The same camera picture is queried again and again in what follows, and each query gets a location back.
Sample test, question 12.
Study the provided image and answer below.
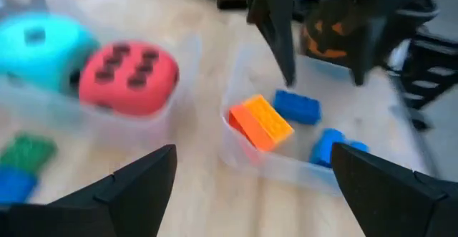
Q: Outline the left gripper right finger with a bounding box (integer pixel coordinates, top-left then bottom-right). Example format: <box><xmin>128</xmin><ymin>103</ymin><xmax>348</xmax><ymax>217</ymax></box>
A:
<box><xmin>330</xmin><ymin>142</ymin><xmax>458</xmax><ymax>237</ymax></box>

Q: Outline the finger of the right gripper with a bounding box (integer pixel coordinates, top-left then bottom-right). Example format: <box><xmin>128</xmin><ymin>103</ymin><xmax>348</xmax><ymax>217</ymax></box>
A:
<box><xmin>245</xmin><ymin>0</ymin><xmax>298</xmax><ymax>88</ymax></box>
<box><xmin>351</xmin><ymin>0</ymin><xmax>386</xmax><ymax>87</ymax></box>

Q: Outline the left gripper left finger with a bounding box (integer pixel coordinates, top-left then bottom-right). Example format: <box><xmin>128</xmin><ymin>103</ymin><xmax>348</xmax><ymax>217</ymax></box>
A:
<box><xmin>73</xmin><ymin>143</ymin><xmax>179</xmax><ymax>237</ymax></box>

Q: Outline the yellow-orange rectangular brick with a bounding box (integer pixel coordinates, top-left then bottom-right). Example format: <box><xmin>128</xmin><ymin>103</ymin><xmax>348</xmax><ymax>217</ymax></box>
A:
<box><xmin>242</xmin><ymin>93</ymin><xmax>295</xmax><ymax>144</ymax></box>

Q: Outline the blue toy block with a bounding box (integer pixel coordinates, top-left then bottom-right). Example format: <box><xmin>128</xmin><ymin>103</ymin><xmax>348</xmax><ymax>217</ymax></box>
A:
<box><xmin>308</xmin><ymin>127</ymin><xmax>370</xmax><ymax>169</ymax></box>

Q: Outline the red foam die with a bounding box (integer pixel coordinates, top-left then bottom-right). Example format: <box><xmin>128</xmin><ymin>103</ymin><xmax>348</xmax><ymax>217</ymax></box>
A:
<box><xmin>77</xmin><ymin>39</ymin><xmax>180</xmax><ymax>118</ymax></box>

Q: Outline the small green square brick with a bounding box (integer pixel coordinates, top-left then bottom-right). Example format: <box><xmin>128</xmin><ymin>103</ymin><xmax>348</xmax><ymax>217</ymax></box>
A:
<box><xmin>0</xmin><ymin>132</ymin><xmax>58</xmax><ymax>175</ymax></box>

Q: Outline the small blue square brick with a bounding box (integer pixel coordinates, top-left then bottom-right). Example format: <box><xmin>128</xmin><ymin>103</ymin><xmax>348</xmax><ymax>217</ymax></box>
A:
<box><xmin>0</xmin><ymin>165</ymin><xmax>39</xmax><ymax>205</ymax></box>

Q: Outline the cyan foam die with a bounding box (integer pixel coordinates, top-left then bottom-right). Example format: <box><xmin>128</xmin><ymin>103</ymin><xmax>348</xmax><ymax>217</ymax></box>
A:
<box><xmin>0</xmin><ymin>11</ymin><xmax>101</xmax><ymax>97</ymax></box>

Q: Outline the black pumpkin-face bucket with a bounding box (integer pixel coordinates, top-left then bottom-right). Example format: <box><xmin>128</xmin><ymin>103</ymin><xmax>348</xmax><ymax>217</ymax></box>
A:
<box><xmin>299</xmin><ymin>0</ymin><xmax>389</xmax><ymax>72</ymax></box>

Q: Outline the clear plastic bin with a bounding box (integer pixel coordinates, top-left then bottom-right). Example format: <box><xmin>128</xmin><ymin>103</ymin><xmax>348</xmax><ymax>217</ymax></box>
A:
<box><xmin>218</xmin><ymin>45</ymin><xmax>398</xmax><ymax>198</ymax></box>
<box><xmin>0</xmin><ymin>0</ymin><xmax>204</xmax><ymax>153</ymax></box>

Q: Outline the black equipment stand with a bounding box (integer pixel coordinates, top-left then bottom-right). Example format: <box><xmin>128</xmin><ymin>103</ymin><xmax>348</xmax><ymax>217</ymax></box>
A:
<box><xmin>388</xmin><ymin>25</ymin><xmax>458</xmax><ymax>132</ymax></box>

